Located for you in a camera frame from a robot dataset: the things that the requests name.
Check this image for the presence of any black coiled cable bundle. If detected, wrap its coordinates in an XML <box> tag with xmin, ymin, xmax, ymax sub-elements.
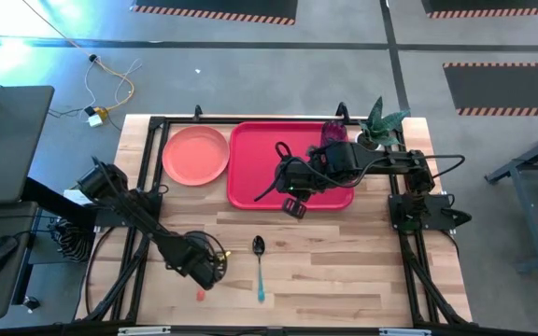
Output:
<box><xmin>50</xmin><ymin>217</ymin><xmax>96</xmax><ymax>263</ymax></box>

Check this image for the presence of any grey metal table frame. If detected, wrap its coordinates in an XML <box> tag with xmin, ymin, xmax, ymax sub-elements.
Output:
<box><xmin>483</xmin><ymin>121</ymin><xmax>538</xmax><ymax>274</ymax></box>

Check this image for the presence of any fork with orange handle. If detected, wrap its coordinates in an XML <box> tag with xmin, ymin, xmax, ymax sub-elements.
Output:
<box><xmin>195</xmin><ymin>250</ymin><xmax>232</xmax><ymax>302</ymax></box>

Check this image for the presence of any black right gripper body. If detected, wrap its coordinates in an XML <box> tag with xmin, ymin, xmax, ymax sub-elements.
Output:
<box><xmin>273</xmin><ymin>156</ymin><xmax>329</xmax><ymax>198</ymax></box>

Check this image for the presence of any purple translucent cup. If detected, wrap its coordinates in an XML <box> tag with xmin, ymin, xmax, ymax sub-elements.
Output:
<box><xmin>320</xmin><ymin>119</ymin><xmax>348</xmax><ymax>147</ymax></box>

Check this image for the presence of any black aluminium table frame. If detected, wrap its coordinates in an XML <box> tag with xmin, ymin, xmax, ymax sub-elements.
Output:
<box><xmin>75</xmin><ymin>114</ymin><xmax>474</xmax><ymax>336</ymax></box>

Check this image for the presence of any white plant pot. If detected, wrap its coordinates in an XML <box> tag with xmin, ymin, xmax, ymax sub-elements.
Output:
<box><xmin>353</xmin><ymin>130</ymin><xmax>385</xmax><ymax>151</ymax></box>

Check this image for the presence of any spoon with teal handle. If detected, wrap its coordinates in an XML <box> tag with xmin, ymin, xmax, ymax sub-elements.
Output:
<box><xmin>251</xmin><ymin>234</ymin><xmax>267</xmax><ymax>304</ymax></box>

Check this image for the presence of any green leafy plant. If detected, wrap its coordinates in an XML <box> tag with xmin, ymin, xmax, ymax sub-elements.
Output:
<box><xmin>359</xmin><ymin>96</ymin><xmax>411</xmax><ymax>148</ymax></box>

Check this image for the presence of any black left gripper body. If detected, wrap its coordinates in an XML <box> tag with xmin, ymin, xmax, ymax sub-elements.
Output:
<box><xmin>171</xmin><ymin>231</ymin><xmax>229</xmax><ymax>291</ymax></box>

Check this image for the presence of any white floor cable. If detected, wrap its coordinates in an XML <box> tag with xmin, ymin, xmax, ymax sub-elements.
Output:
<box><xmin>84</xmin><ymin>58</ymin><xmax>143</xmax><ymax>113</ymax></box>

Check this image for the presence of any silver metal bracket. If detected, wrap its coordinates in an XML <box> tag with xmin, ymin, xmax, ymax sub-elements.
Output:
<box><xmin>378</xmin><ymin>327</ymin><xmax>433</xmax><ymax>336</ymax></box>
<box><xmin>117</xmin><ymin>325</ymin><xmax>172</xmax><ymax>336</ymax></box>

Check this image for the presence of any white power box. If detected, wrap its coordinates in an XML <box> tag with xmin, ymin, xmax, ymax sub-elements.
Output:
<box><xmin>62</xmin><ymin>188</ymin><xmax>93</xmax><ymax>207</ymax></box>

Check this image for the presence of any pink round plate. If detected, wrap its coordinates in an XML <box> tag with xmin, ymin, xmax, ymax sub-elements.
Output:
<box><xmin>162</xmin><ymin>124</ymin><xmax>231</xmax><ymax>188</ymax></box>

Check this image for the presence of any red plastic tray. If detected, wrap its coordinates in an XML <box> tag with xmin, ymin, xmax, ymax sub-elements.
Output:
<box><xmin>225</xmin><ymin>120</ymin><xmax>356</xmax><ymax>212</ymax></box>

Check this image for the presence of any black hazard-striped floor mat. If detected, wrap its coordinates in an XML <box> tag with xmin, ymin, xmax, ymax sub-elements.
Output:
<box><xmin>442</xmin><ymin>62</ymin><xmax>538</xmax><ymax>117</ymax></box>
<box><xmin>131</xmin><ymin>0</ymin><xmax>298</xmax><ymax>26</ymax></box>
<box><xmin>420</xmin><ymin>0</ymin><xmax>538</xmax><ymax>20</ymax></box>

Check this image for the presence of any yellow floor cable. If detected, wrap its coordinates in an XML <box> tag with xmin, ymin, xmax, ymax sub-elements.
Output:
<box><xmin>20</xmin><ymin>0</ymin><xmax>135</xmax><ymax>113</ymax></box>

